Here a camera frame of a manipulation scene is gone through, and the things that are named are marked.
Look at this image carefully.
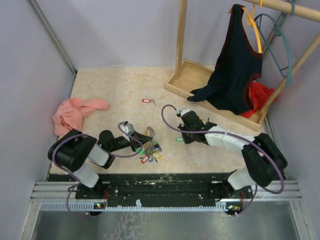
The large keyring with coloured tags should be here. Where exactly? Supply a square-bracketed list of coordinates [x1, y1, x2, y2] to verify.
[139, 126, 162, 164]

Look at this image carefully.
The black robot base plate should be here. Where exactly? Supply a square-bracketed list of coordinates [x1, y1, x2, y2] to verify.
[74, 170, 253, 216]

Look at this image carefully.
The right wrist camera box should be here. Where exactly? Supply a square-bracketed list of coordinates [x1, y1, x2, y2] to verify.
[176, 108, 191, 126]

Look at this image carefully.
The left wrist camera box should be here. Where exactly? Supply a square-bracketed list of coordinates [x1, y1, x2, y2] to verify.
[118, 121, 135, 137]

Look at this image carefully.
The red cloth in rack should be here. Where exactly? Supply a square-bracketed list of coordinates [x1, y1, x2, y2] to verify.
[240, 82, 275, 118]

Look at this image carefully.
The pink crumpled cloth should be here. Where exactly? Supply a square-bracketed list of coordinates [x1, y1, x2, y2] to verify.
[52, 98, 110, 136]

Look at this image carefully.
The dark navy tank top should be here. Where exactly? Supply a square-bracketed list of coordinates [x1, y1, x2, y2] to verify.
[187, 4, 263, 118]

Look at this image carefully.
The grey wall corner rail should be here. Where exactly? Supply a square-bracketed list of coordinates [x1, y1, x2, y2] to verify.
[27, 0, 77, 75]

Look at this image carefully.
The wooden clothes rack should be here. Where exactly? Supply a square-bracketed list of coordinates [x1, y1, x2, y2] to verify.
[164, 0, 320, 131]

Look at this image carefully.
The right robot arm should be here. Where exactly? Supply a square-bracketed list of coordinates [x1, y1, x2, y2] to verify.
[177, 108, 288, 198]

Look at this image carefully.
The key with green tag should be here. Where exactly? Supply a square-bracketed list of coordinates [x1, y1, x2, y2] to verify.
[174, 137, 184, 143]

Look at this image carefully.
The yellow clothes hanger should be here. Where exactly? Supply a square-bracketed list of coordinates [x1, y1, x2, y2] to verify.
[242, 3, 262, 54]

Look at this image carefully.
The key with red tag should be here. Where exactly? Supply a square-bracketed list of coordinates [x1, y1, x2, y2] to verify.
[141, 98, 157, 106]

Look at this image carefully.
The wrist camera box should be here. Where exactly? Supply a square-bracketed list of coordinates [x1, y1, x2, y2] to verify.
[118, 121, 135, 137]
[176, 108, 191, 126]

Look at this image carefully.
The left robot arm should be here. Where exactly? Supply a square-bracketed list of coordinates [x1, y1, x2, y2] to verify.
[47, 126, 153, 199]

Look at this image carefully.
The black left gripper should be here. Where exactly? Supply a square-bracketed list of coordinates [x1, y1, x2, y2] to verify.
[109, 130, 152, 152]

